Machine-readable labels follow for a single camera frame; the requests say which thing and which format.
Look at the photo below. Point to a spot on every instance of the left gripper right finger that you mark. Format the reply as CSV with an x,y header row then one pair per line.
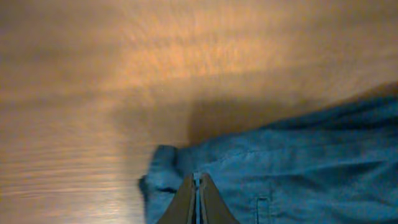
x,y
213,208

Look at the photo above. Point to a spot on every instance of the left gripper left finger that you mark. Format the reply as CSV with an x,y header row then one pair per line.
x,y
181,210

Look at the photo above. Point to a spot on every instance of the dark teal shorts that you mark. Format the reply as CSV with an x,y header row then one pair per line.
x,y
334,166

